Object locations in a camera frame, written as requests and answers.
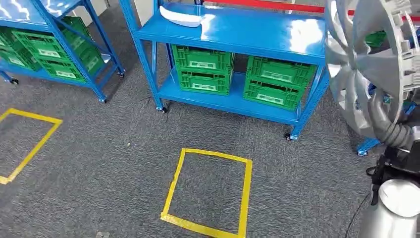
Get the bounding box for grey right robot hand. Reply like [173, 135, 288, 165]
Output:
[368, 89, 420, 150]

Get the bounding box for silver wheel hubcap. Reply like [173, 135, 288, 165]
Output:
[324, 0, 420, 139]

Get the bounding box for red barrier belt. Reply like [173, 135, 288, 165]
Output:
[203, 0, 420, 24]

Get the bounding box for white plastic cover part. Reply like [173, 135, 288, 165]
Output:
[159, 4, 206, 28]

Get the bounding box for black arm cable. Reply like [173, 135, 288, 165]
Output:
[344, 192, 373, 238]

